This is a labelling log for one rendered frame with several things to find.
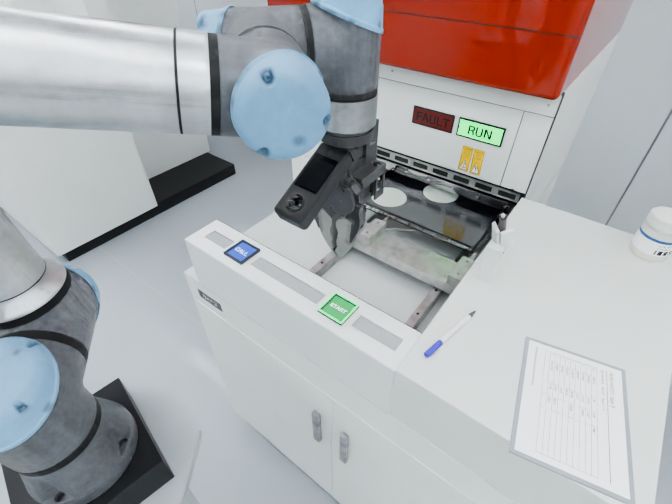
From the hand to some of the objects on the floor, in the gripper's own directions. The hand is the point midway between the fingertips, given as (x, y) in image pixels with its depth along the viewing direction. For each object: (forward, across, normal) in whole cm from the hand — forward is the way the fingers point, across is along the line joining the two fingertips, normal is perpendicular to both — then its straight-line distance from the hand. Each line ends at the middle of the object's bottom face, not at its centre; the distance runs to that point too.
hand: (336, 251), depth 61 cm
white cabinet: (+111, -2, -26) cm, 114 cm away
